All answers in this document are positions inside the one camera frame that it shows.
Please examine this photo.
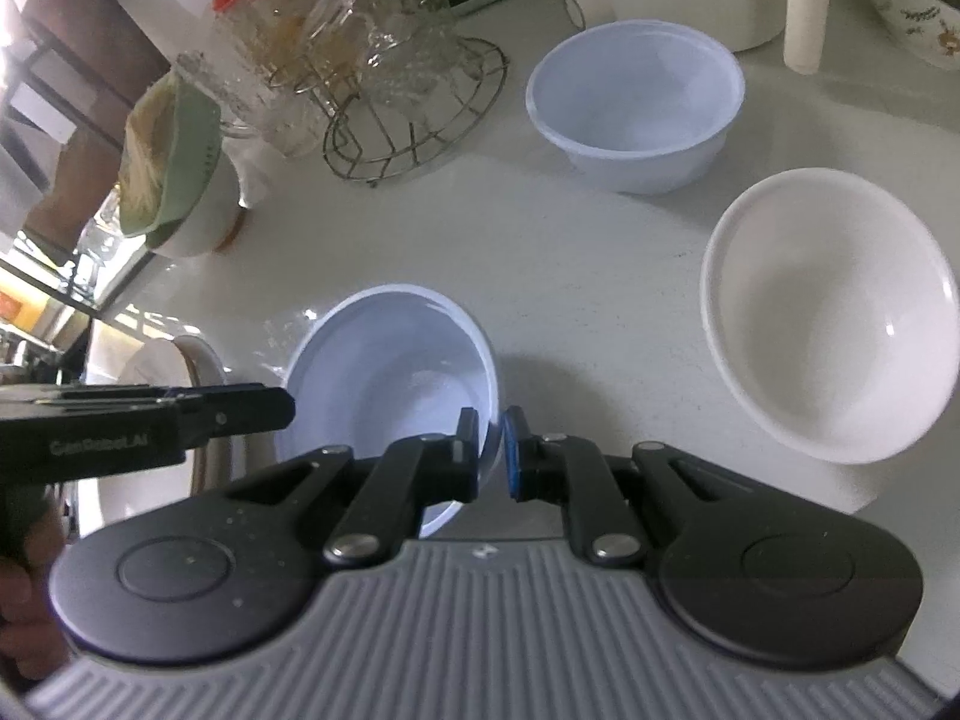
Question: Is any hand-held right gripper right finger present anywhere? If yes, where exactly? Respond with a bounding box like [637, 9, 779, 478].
[502, 405, 760, 569]

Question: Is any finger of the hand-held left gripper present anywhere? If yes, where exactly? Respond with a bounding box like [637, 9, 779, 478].
[112, 382, 268, 400]
[176, 388, 297, 452]

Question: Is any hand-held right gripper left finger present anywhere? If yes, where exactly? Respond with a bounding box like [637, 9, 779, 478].
[221, 406, 482, 567]

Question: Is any large white plate red print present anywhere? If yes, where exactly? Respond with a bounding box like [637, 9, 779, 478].
[75, 334, 250, 537]

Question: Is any pale blue plastic bowl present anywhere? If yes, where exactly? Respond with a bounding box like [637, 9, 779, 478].
[274, 283, 502, 539]
[525, 19, 746, 195]

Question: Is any plain white bowl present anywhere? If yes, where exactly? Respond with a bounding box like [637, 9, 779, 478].
[700, 167, 960, 465]

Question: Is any person's left hand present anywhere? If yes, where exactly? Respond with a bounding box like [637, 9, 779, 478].
[0, 556, 70, 685]

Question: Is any white bowl under colander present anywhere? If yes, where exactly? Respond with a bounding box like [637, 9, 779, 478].
[146, 156, 245, 260]

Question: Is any green colander with noodles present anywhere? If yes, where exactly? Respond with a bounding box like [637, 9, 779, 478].
[118, 71, 223, 238]

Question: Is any clear jar red lid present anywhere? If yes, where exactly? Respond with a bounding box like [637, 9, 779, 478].
[176, 0, 332, 160]

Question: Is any cluster of glass cups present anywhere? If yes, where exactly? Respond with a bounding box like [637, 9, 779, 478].
[262, 0, 482, 137]

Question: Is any patterned ceramic bowl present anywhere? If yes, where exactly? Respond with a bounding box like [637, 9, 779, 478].
[855, 0, 960, 73]

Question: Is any round wire cup rack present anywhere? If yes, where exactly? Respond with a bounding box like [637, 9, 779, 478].
[322, 37, 510, 185]

